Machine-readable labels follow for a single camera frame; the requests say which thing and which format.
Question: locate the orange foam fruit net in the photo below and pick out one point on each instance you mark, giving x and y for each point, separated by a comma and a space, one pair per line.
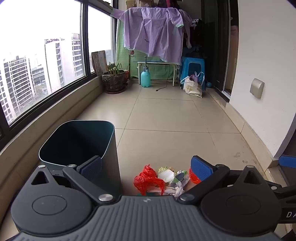
194, 179

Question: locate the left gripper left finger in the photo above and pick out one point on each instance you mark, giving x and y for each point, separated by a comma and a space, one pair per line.
81, 178

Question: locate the teal spray bottle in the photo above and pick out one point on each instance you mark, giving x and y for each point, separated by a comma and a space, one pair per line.
145, 78

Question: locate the green cloth curtain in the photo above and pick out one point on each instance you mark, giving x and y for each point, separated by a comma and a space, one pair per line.
136, 61

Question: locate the dark teal trash bin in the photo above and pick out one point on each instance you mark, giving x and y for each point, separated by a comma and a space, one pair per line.
76, 141

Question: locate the white low bench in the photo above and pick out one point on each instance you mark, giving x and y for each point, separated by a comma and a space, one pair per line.
157, 63

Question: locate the cabbage leaf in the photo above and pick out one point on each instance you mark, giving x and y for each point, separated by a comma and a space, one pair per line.
166, 174

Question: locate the cardboard board on sill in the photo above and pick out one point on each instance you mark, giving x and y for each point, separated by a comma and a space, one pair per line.
99, 62

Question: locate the blue plastic stool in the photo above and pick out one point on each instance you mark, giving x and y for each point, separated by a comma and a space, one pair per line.
193, 66

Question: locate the silver wall outlet cover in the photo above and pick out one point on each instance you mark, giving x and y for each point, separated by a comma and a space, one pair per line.
256, 88

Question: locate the red plastic bag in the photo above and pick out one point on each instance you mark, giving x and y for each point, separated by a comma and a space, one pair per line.
148, 178

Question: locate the purple garment on rack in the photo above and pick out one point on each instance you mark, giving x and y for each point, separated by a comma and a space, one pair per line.
157, 32

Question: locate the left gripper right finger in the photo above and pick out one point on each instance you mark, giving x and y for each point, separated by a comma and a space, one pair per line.
211, 178

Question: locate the white tote bag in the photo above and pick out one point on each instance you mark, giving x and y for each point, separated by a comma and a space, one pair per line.
192, 85

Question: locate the clear plastic bag with trash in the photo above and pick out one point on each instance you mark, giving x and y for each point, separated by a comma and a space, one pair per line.
176, 187

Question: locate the potted plant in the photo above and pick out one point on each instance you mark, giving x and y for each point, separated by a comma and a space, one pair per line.
114, 79

